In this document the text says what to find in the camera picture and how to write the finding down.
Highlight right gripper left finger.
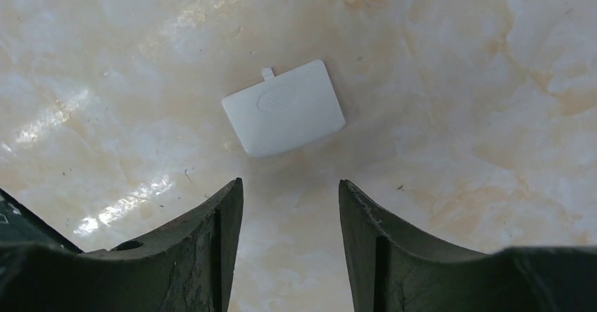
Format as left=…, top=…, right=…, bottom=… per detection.
left=1, top=178, right=244, bottom=311

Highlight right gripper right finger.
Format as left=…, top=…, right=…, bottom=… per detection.
left=339, top=180, right=596, bottom=311

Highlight white battery cover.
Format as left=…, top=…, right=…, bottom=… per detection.
left=222, top=59, right=346, bottom=158

